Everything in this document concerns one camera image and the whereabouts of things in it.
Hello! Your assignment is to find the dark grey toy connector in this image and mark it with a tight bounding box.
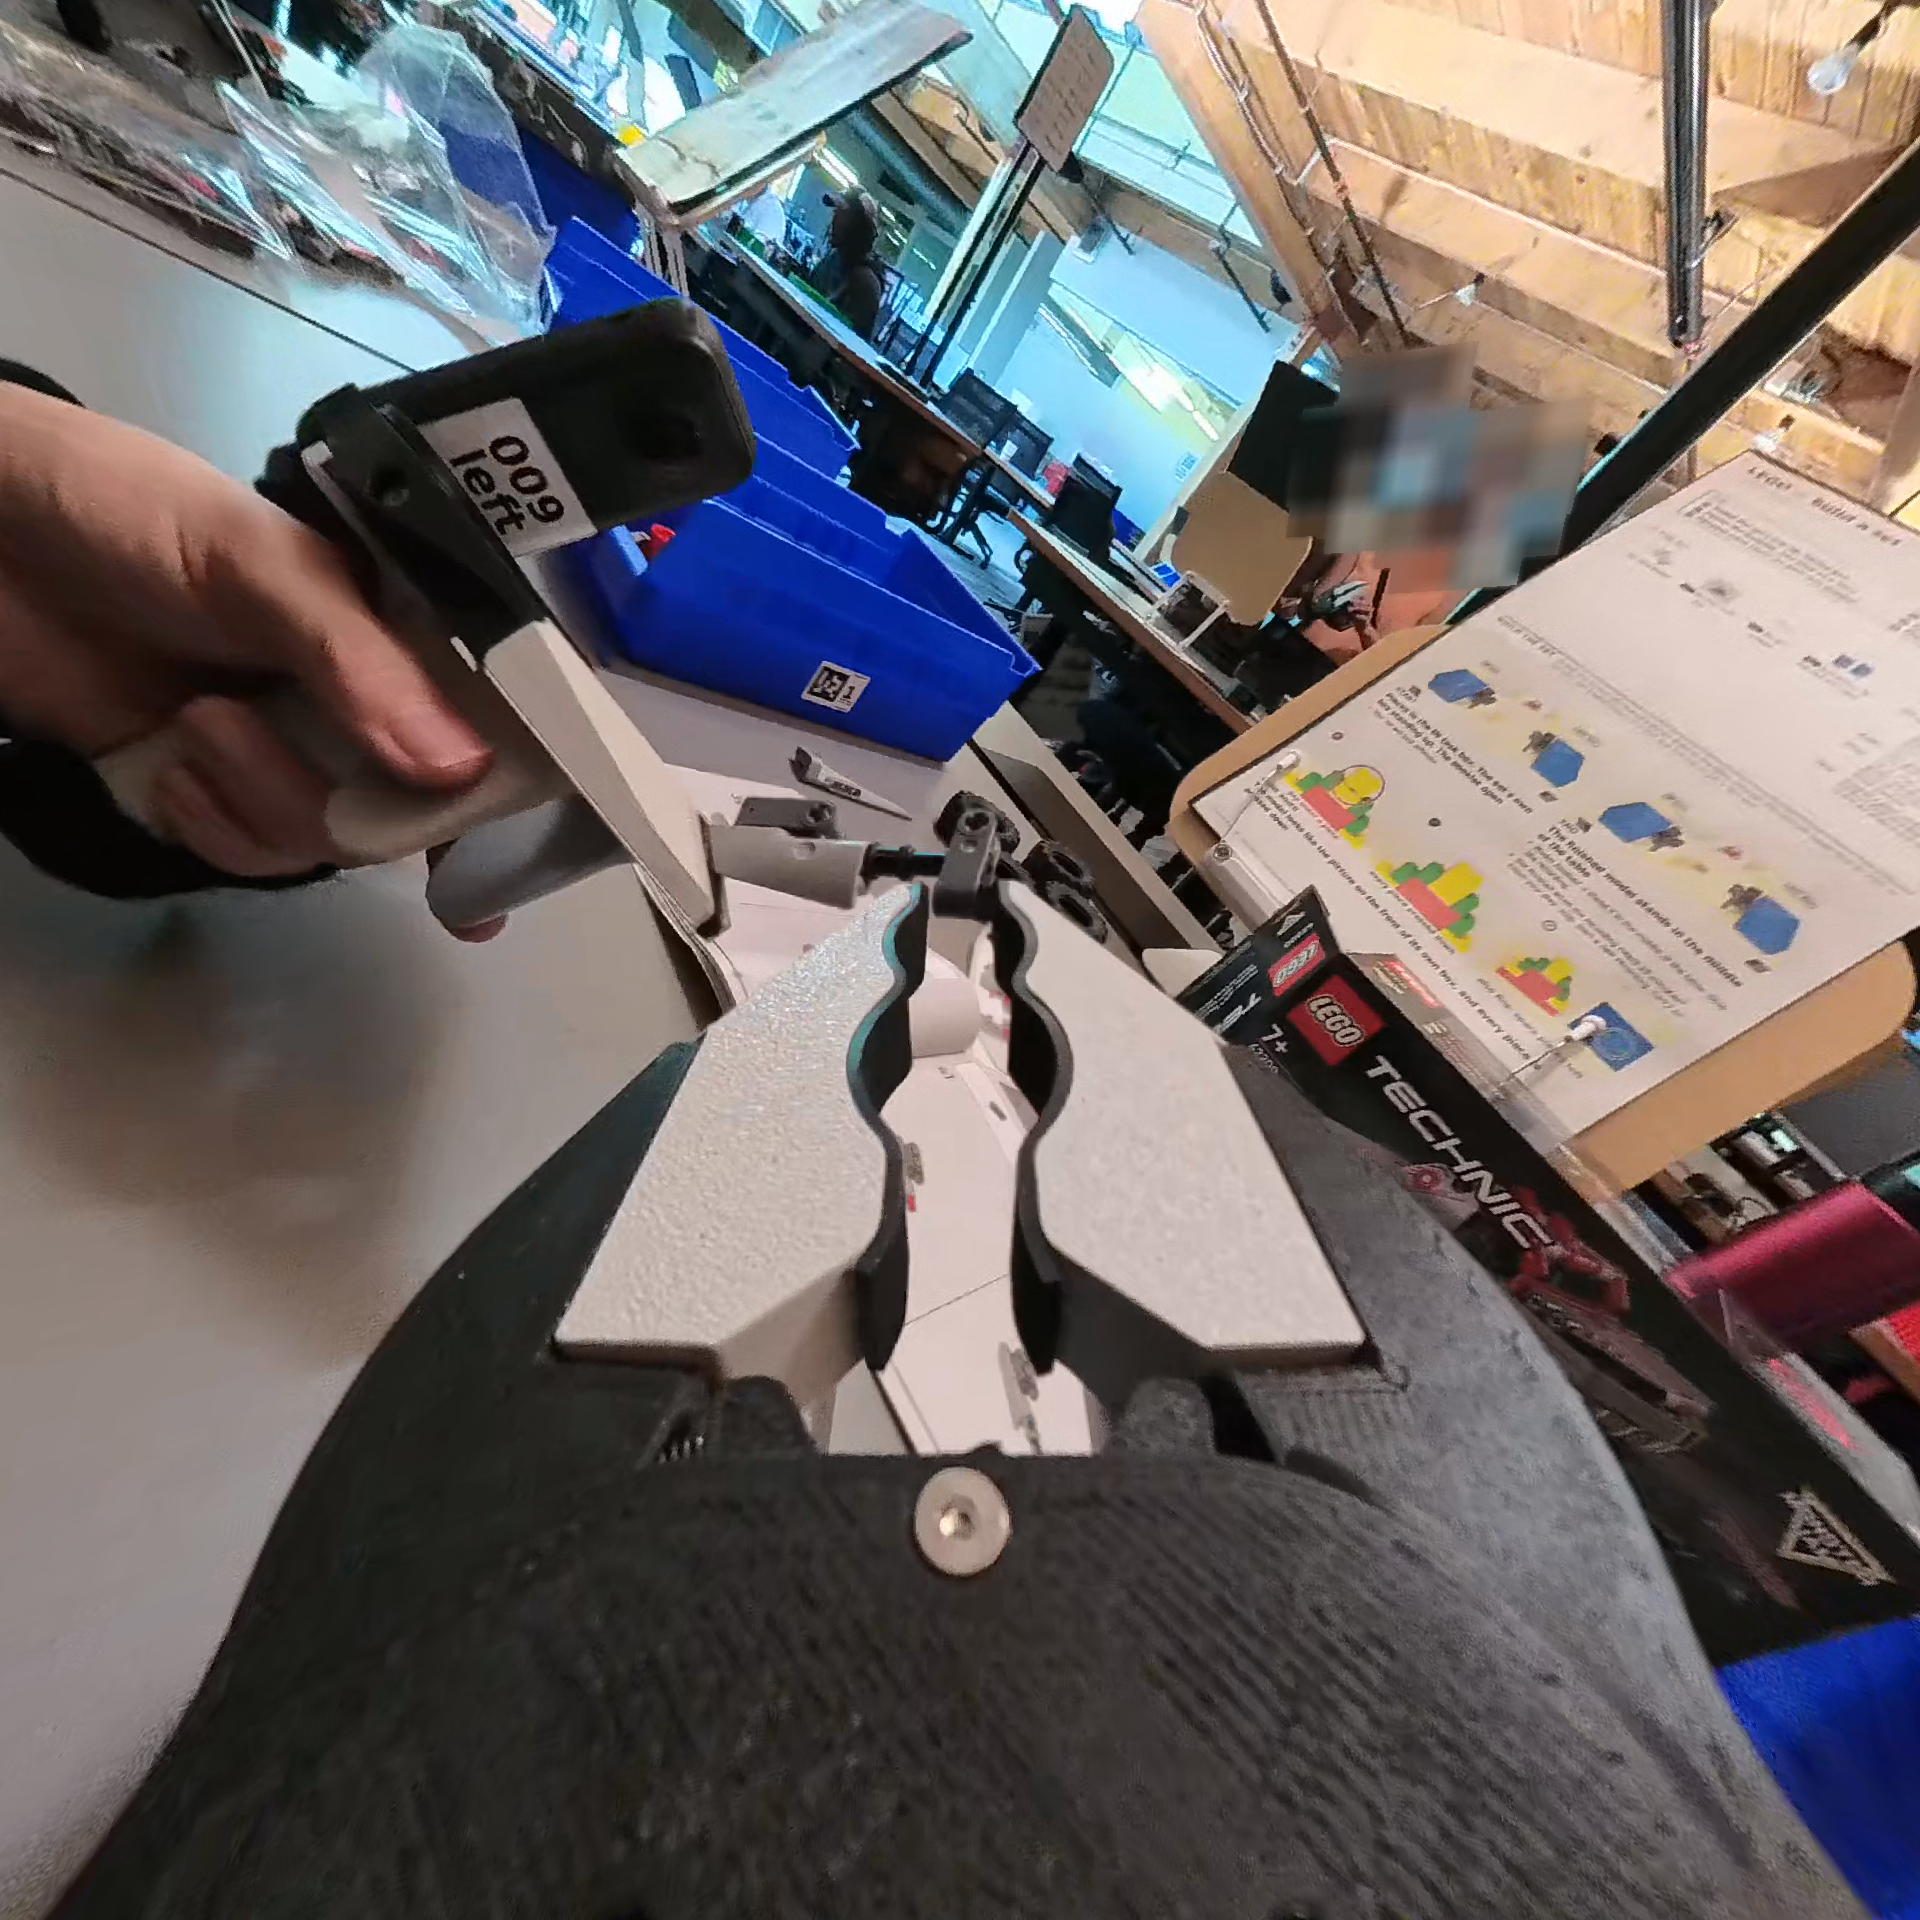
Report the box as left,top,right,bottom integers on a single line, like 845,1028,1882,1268
930,799,1004,928

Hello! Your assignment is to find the white panel on stand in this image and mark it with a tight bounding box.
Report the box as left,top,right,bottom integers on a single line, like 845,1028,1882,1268
920,7,1116,384

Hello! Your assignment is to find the clear plastic bag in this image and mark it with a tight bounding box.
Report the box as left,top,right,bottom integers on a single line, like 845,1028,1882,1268
0,22,300,270
211,22,552,328

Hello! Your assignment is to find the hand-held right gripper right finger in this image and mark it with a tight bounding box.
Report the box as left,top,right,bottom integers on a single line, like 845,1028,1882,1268
983,878,1373,1373

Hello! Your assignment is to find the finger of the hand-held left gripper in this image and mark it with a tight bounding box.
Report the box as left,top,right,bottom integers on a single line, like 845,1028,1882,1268
489,614,732,935

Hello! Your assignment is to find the printed instruction sheet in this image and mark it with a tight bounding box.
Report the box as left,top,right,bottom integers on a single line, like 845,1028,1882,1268
1196,453,1920,1133

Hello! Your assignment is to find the grey toy cylinder assembly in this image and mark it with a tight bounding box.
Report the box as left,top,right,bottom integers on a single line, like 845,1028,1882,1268
709,795,952,911

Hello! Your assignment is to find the black slanted pole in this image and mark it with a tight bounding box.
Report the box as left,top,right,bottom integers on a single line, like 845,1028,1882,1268
1557,135,1920,560

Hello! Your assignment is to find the grey desk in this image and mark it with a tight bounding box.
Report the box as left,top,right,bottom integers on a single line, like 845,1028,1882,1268
0,151,1217,1920

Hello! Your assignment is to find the black toy set box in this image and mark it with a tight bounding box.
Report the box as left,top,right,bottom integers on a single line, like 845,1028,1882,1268
1178,884,1920,1667

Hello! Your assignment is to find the white instruction booklet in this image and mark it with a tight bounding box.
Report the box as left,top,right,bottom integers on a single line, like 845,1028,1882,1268
644,861,1121,1455

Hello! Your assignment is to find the light bulb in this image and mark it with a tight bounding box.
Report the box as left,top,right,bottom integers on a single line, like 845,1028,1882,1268
1807,5,1896,100

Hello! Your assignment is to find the black monitor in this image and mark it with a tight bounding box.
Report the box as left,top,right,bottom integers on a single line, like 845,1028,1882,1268
1227,359,1340,515

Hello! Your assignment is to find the person's left hand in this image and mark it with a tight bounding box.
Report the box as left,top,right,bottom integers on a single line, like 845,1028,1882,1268
0,381,515,947

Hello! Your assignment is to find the metal pole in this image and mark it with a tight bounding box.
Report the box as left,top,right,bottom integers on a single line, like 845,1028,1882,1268
1657,0,1721,350

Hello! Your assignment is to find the wooden display board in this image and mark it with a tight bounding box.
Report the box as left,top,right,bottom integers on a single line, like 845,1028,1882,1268
1169,451,1920,1197

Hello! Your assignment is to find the grey flat panel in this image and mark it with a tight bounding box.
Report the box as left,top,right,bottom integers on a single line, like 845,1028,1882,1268
613,0,977,231

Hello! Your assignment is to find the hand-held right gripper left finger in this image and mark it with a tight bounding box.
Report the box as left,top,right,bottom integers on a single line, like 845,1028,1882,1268
552,883,925,1373

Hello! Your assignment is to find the blue container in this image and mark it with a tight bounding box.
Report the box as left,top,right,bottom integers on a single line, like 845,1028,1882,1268
1711,1611,1920,1920

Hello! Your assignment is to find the magenta box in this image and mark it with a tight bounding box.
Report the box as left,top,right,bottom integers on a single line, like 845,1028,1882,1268
1664,1178,1920,1355

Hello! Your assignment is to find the grey blade toy piece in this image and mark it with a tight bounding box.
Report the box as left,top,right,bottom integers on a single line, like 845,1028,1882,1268
788,746,915,826

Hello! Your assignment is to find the blue storage bin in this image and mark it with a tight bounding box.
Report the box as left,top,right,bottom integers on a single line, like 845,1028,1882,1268
539,221,904,560

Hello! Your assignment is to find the beige chair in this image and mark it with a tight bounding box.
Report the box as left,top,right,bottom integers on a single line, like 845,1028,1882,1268
1175,470,1316,626

